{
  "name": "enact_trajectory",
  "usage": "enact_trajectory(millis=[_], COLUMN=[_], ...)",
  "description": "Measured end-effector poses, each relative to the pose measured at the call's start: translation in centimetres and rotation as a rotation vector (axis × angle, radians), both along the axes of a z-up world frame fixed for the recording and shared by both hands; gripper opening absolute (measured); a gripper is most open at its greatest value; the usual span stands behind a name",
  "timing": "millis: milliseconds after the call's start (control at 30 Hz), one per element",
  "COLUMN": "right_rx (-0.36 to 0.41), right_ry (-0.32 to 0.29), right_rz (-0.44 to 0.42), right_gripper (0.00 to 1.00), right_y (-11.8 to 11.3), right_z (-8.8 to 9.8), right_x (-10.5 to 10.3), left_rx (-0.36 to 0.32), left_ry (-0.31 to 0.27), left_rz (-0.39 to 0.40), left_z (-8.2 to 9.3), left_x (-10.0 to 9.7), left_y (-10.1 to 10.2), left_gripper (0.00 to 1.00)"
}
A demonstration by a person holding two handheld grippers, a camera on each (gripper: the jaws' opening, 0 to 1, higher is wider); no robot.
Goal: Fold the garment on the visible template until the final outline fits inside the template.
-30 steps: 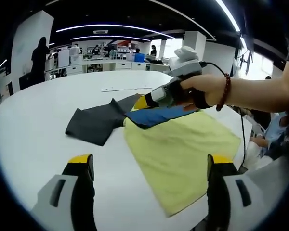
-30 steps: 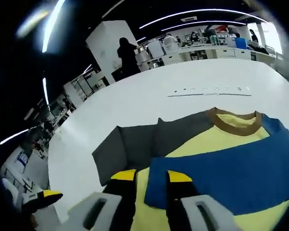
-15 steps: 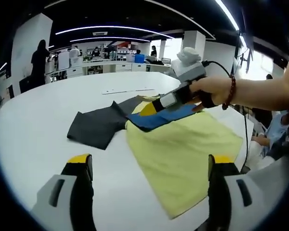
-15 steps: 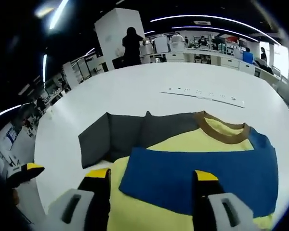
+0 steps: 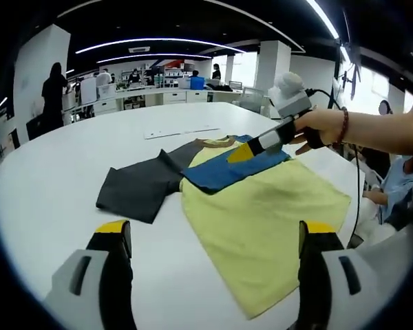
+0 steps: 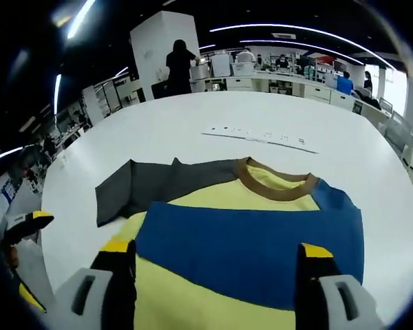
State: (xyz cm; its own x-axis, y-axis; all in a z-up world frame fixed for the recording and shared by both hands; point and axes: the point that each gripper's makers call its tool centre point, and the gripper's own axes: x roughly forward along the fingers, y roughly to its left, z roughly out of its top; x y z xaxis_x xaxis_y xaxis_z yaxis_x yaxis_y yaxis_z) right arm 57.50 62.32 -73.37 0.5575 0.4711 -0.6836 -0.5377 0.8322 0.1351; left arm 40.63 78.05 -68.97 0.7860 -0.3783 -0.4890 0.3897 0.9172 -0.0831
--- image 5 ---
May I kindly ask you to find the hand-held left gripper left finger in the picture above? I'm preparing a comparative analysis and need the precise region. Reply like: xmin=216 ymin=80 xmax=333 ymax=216
xmin=43 ymin=219 xmax=137 ymax=330

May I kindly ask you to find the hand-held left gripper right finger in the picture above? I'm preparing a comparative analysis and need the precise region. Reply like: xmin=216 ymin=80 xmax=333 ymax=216
xmin=297 ymin=220 xmax=377 ymax=330

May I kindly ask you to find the yellow garment with dark sleeves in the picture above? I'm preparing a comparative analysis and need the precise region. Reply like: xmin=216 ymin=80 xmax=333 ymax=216
xmin=95 ymin=134 xmax=352 ymax=320

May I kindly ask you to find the person's right hand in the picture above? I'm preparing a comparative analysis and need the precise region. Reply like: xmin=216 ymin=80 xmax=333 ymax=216
xmin=290 ymin=108 xmax=346 ymax=157

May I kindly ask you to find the white office chair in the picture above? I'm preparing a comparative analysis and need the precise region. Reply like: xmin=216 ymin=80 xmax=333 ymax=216
xmin=241 ymin=86 xmax=266 ymax=113

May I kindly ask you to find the grey mesh chair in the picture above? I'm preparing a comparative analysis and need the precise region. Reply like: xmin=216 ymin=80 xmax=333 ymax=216
xmin=346 ymin=226 xmax=413 ymax=300

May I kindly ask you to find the white table socket strip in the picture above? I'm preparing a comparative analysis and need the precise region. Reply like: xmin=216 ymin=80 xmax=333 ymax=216
xmin=143 ymin=127 xmax=220 ymax=140

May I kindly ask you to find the white cabinet counter row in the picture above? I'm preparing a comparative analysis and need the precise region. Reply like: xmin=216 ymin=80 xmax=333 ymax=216
xmin=62 ymin=84 xmax=244 ymax=120

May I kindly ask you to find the black square panel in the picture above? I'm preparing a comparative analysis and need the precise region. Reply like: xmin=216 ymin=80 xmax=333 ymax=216
xmin=25 ymin=115 xmax=48 ymax=141

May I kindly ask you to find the dark red bead bracelet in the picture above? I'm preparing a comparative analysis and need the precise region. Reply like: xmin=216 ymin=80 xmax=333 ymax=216
xmin=336 ymin=106 xmax=350 ymax=145

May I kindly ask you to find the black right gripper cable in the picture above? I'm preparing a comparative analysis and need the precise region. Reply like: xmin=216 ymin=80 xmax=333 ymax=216
xmin=306 ymin=87 xmax=362 ymax=243

